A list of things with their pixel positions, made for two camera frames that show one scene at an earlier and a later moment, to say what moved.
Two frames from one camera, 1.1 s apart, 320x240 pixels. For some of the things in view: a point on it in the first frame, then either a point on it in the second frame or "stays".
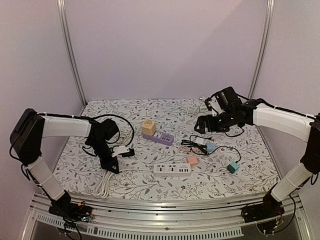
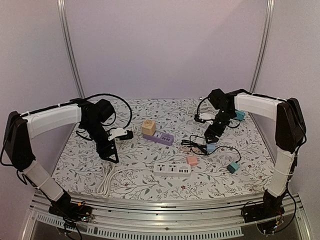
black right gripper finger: [200, 126] -> [210, 138]
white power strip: [172, 169] stays
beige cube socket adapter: [148, 127] stays
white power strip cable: [103, 190] stays
